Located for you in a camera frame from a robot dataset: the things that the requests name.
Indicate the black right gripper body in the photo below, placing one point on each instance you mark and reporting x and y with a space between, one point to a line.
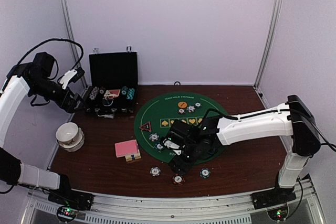
193 153

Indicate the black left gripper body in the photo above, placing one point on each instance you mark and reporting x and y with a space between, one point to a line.
63 103

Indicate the red black 100 chip stack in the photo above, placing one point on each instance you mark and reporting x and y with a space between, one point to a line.
178 179

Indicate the blue green 50 chip stack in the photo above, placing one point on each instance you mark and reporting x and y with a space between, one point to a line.
205 173

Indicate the blue white 10 chip stack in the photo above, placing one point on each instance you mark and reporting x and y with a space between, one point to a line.
155 171

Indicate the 10 chips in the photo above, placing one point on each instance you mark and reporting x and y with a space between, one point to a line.
154 137
190 109

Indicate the orange dealer button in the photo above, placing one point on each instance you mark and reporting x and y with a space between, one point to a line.
182 105

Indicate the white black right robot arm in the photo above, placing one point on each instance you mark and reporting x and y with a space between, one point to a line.
292 118

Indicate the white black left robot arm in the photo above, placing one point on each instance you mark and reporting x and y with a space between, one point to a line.
33 79

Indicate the white left wrist cover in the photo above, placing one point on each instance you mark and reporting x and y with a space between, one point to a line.
65 79

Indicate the black white chips in case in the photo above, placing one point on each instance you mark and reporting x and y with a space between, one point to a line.
96 92

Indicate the white ceramic bowl stack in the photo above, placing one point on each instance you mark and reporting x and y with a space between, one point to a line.
70 137

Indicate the black poker chip case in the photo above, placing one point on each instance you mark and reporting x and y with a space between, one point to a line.
112 70

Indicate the red playing card in case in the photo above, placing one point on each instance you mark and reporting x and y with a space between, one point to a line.
112 93

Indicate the card deck holder box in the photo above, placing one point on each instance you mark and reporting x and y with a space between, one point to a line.
133 157

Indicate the red black triangle marker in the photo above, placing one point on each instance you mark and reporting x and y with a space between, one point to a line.
146 127

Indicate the round green poker mat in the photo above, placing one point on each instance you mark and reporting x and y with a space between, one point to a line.
162 111

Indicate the pink playing card deck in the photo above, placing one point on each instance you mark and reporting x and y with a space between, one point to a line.
126 148

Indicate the teal chips in case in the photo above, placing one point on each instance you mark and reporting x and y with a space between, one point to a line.
128 92

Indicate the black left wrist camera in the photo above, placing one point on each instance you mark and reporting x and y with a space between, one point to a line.
44 63

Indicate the aluminium front rail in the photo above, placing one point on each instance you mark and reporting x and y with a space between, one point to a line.
234 208

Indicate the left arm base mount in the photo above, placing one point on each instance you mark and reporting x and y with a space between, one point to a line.
73 199

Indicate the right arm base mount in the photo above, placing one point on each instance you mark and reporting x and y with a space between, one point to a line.
272 197

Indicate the left aluminium frame post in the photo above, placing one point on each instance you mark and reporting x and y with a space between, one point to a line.
69 31

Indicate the aluminium frame post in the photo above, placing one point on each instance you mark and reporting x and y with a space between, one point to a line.
69 31
276 10

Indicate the right aluminium frame post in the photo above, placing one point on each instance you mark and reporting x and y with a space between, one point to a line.
276 10

